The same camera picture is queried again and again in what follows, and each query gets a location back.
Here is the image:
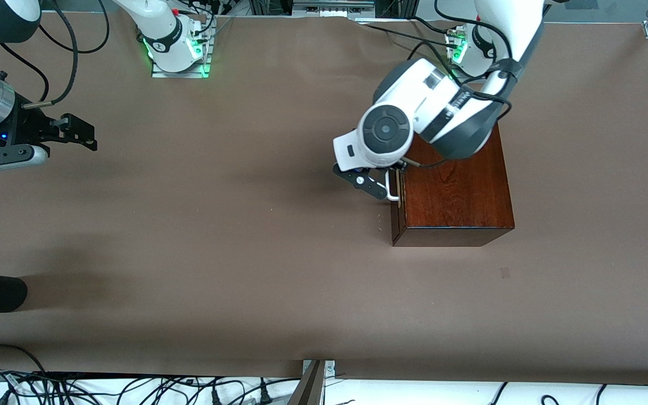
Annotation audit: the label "wooden drawer with metal handle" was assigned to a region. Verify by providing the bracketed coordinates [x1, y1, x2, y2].
[385, 168, 407, 246]

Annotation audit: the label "dark wooden drawer cabinet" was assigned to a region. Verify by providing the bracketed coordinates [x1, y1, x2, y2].
[390, 121, 515, 247]

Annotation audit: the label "paper table cover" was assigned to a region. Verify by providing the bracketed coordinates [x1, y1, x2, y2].
[0, 11, 648, 386]

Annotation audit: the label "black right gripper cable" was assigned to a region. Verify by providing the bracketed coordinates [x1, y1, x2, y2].
[22, 0, 80, 109]

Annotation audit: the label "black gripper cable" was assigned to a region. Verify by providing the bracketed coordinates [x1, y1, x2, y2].
[22, 0, 80, 109]
[400, 0, 515, 169]

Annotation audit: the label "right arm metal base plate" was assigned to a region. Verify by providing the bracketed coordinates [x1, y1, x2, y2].
[151, 17, 215, 79]

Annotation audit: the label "black table cable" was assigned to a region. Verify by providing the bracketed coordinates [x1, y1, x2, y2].
[358, 22, 455, 52]

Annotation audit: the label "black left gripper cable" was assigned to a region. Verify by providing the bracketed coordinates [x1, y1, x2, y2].
[400, 0, 515, 169]

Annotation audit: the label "silver corner bracket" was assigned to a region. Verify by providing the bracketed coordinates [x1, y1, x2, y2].
[301, 360, 336, 376]

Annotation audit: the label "grey metal post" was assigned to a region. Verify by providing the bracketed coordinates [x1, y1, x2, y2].
[287, 360, 326, 405]

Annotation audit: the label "tangled black cables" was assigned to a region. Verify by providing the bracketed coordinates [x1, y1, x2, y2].
[0, 368, 302, 405]

